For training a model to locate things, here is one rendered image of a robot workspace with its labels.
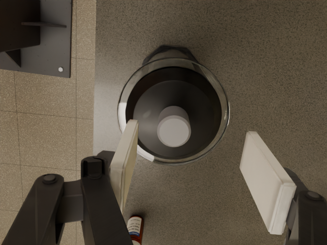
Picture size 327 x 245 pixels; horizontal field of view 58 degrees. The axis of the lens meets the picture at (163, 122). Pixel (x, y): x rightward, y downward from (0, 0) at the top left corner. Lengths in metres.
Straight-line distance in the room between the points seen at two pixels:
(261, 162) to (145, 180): 0.41
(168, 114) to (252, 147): 0.08
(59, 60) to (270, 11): 1.16
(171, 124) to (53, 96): 1.37
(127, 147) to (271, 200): 0.08
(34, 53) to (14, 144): 0.51
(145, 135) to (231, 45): 0.28
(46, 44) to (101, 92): 1.03
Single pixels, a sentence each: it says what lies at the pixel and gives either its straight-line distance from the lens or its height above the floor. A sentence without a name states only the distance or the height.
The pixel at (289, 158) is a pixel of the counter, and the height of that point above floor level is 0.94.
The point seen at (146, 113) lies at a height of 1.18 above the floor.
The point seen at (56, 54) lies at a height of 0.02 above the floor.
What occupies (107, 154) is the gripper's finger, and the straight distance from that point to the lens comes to 0.17.
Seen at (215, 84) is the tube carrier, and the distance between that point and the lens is 0.28.
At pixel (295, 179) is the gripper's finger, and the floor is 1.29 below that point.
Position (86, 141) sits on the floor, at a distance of 1.62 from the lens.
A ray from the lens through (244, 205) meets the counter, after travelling 0.62.
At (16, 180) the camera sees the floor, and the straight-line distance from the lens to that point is 1.87.
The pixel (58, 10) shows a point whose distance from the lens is 1.51.
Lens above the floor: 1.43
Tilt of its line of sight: 71 degrees down
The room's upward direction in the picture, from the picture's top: 177 degrees counter-clockwise
